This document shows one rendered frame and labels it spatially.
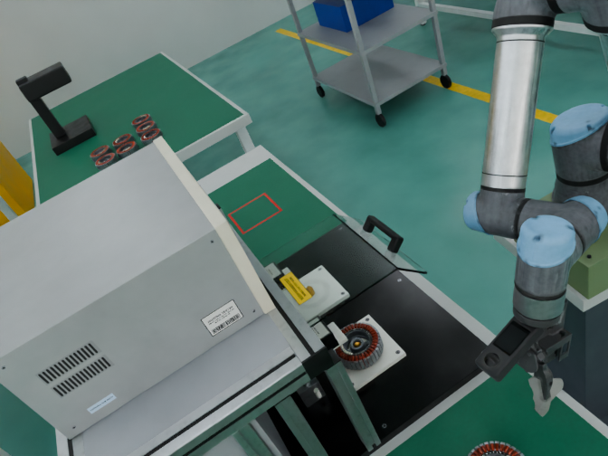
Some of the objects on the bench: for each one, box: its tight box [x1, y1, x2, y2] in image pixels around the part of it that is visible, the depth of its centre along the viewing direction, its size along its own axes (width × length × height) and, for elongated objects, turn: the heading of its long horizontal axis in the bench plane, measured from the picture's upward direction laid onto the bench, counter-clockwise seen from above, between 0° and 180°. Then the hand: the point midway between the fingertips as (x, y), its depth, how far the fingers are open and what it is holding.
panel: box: [250, 411, 290, 456], centre depth 114 cm, size 1×66×30 cm, turn 50°
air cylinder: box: [297, 377, 326, 407], centre depth 114 cm, size 5×8×6 cm
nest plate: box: [346, 315, 406, 391], centre depth 118 cm, size 15×15×1 cm
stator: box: [334, 322, 384, 370], centre depth 117 cm, size 11×11×4 cm
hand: (517, 395), depth 92 cm, fingers open, 8 cm apart
